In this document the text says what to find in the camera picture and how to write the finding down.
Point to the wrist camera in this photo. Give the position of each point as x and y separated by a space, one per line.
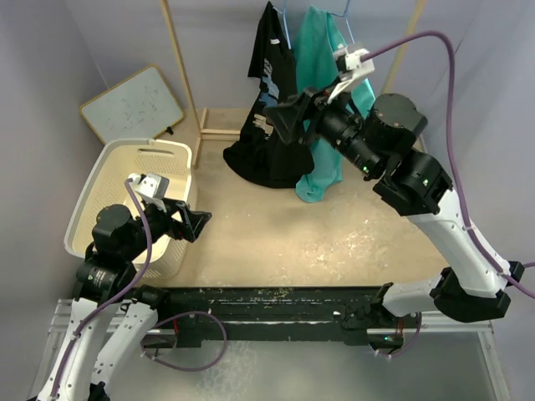
151 188
352 67

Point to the small whiteboard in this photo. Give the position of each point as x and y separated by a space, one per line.
141 106

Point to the blue wire hanger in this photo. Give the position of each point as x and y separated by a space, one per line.
345 16
282 12

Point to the black t shirt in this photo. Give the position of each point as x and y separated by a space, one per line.
260 156

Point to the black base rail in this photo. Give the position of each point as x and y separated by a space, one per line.
349 315

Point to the wooden clothes rack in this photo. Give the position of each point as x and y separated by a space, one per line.
202 133

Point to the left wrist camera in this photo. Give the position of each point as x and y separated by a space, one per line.
151 188

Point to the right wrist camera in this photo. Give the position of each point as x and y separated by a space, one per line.
352 67

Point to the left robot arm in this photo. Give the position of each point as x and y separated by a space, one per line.
111 312

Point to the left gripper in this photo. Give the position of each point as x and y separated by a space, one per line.
193 220

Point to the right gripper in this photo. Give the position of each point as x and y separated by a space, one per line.
287 115

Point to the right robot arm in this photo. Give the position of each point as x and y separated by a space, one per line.
381 145

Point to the cream laundry basket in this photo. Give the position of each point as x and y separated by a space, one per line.
105 185

